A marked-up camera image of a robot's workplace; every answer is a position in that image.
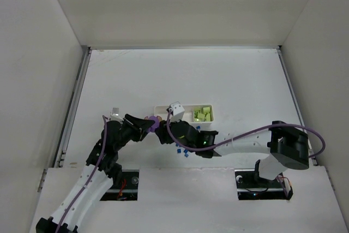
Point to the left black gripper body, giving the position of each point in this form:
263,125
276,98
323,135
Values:
133,129

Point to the purple butterfly lego assembly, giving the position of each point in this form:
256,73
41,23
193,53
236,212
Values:
155,125

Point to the lime green lego brick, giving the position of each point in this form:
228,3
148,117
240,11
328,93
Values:
199,116
207,112

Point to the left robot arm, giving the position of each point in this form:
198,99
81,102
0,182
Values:
99,174

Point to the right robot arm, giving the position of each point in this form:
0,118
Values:
285,146

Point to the white divided container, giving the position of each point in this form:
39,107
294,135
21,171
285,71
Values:
188,116

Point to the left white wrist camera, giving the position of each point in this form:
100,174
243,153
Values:
114,115

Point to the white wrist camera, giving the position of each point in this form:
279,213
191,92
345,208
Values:
176,111
114,115

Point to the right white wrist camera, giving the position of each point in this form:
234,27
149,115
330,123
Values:
176,111

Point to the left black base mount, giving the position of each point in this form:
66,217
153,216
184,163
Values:
124,190

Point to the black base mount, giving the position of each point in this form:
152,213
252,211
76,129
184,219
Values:
124,190
251,187

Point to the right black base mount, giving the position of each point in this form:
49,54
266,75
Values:
251,187

